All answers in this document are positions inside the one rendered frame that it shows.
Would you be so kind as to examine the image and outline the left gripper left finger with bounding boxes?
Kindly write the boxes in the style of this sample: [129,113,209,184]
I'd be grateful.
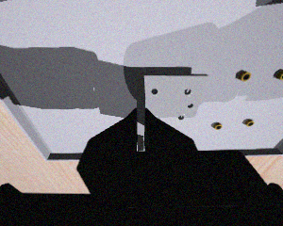
[83,108,138,153]

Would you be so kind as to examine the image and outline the grey metal bracket with holes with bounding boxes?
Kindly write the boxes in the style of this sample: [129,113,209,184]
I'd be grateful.
[137,73,208,151]

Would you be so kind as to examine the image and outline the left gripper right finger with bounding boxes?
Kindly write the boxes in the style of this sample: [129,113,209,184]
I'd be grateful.
[144,108,198,151]

